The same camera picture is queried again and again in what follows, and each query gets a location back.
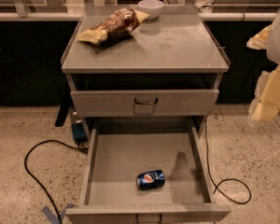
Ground open middle drawer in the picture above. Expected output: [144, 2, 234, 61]
[66, 128, 231, 224]

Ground blue pepsi can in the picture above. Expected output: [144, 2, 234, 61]
[136, 170, 165, 191]

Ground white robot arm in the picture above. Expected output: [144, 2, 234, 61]
[246, 12, 280, 128]

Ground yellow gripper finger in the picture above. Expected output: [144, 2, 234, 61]
[246, 25, 271, 50]
[248, 65, 280, 128]

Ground black cable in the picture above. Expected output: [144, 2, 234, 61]
[23, 139, 90, 224]
[203, 119, 252, 205]

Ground blue tape cross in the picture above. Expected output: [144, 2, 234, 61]
[41, 203, 76, 224]

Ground black cable left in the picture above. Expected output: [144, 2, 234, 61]
[23, 139, 90, 224]

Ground blue power box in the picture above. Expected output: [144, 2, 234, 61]
[71, 122, 88, 144]

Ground white bowl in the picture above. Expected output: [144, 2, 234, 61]
[138, 0, 164, 20]

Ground black middle drawer handle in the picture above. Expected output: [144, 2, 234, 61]
[135, 214, 162, 224]

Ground closed top drawer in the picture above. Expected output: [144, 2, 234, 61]
[71, 90, 218, 117]

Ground grey drawer cabinet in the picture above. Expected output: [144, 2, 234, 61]
[63, 6, 230, 130]

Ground black cable right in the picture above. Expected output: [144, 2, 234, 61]
[203, 119, 252, 205]

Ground black drawer handle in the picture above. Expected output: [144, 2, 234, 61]
[135, 214, 162, 224]
[134, 98, 159, 105]

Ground black top drawer handle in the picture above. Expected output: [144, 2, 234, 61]
[134, 98, 159, 105]

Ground brown chip bag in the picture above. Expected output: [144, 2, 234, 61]
[77, 7, 149, 46]

